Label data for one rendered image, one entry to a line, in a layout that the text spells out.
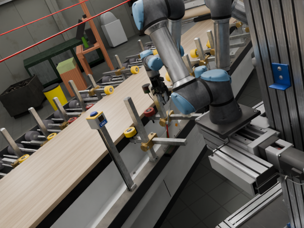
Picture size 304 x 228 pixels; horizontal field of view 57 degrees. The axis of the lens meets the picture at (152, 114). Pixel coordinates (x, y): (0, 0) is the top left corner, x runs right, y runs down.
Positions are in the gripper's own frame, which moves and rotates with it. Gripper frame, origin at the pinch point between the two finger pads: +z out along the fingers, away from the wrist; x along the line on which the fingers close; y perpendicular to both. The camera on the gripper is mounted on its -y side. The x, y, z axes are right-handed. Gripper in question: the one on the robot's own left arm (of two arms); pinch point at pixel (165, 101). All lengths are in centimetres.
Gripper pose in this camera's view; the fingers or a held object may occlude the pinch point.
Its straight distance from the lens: 181.0
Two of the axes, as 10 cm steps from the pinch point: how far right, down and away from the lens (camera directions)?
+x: 9.1, -2.0, -3.6
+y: -2.2, 5.0, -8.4
